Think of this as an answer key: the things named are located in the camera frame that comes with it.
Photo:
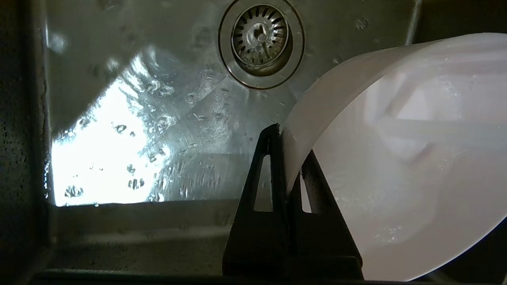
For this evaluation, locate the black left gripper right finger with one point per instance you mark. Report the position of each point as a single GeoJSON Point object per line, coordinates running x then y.
{"type": "Point", "coordinates": [321, 237]}

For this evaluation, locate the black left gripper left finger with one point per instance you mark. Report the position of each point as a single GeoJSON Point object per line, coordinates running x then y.
{"type": "Point", "coordinates": [253, 237]}

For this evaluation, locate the pink bowl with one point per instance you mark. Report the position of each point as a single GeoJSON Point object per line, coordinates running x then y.
{"type": "Point", "coordinates": [416, 158]}

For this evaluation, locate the stainless steel sink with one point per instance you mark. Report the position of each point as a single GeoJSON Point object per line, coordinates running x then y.
{"type": "Point", "coordinates": [119, 158]}

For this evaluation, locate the round metal sink drain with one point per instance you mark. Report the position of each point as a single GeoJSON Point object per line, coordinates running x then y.
{"type": "Point", "coordinates": [259, 37]}

